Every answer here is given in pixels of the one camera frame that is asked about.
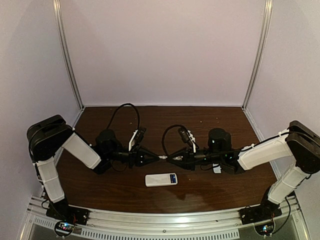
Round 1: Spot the left aluminium frame post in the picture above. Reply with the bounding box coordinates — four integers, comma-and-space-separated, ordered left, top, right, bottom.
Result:
52, 0, 84, 110

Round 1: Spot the clear handle screwdriver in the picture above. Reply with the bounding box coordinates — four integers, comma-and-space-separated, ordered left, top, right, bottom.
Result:
158, 155, 183, 161

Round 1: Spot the right black camera cable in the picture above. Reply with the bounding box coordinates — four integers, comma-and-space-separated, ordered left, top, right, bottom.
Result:
161, 124, 187, 161

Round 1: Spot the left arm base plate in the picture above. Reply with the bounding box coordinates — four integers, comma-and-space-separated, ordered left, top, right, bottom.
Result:
46, 205, 90, 226

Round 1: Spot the right aluminium frame post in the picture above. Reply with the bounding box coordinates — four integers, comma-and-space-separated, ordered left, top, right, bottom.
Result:
241, 0, 273, 110

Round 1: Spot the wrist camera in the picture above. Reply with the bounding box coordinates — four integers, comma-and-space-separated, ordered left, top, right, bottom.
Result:
178, 127, 197, 153
128, 127, 147, 152

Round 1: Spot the front aluminium rail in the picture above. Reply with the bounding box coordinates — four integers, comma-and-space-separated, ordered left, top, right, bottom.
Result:
17, 196, 311, 240

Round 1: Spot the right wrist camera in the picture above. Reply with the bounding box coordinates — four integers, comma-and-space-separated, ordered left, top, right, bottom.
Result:
178, 127, 197, 153

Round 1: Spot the left black camera cable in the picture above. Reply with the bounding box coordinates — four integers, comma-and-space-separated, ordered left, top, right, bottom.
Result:
107, 103, 141, 136

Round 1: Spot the aluminium frame post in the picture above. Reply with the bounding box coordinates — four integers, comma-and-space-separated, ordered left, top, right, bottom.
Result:
241, 0, 273, 110
52, 0, 84, 110

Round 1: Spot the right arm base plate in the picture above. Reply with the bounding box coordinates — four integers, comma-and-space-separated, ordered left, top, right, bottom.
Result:
238, 205, 282, 225

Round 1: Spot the white battery cover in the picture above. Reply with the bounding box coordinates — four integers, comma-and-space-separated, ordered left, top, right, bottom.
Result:
212, 166, 222, 174

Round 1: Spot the white remote control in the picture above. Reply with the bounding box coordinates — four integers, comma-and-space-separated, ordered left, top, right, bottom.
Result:
144, 173, 178, 187

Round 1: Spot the black camera cable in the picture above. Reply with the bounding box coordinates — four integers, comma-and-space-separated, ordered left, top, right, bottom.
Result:
161, 124, 187, 161
107, 103, 141, 136

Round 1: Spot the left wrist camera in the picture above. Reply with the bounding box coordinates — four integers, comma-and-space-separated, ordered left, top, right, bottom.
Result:
128, 127, 147, 152

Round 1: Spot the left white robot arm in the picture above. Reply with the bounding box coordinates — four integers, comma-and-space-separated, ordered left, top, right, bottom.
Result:
27, 115, 160, 203

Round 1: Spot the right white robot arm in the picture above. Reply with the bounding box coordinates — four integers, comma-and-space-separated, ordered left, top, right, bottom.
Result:
166, 120, 320, 217

